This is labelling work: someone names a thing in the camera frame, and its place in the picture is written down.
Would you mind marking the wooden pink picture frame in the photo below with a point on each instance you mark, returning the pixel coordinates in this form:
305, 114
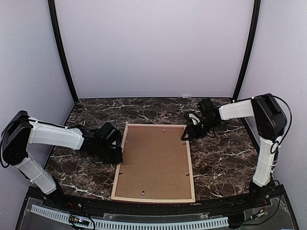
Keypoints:
153, 200

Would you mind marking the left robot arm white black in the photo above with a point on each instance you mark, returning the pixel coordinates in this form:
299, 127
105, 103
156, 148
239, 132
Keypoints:
24, 131

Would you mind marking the left black corner post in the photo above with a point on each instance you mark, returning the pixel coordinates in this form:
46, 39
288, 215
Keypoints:
60, 48

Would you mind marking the black corner post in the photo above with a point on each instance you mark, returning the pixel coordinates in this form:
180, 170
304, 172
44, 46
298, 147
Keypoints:
248, 49
60, 48

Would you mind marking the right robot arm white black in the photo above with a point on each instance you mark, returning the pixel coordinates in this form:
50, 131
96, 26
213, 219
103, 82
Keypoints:
271, 122

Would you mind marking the white slotted cable duct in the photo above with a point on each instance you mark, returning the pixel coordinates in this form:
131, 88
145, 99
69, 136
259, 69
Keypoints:
132, 222

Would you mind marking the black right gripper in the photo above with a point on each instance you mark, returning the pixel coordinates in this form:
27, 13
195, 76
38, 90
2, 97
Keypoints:
193, 132

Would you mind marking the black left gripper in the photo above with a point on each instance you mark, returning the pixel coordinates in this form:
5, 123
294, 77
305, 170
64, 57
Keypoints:
117, 159

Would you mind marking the right black corner post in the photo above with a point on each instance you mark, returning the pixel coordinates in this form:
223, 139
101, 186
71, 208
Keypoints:
248, 49

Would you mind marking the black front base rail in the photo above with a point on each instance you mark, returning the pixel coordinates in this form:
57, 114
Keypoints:
96, 207

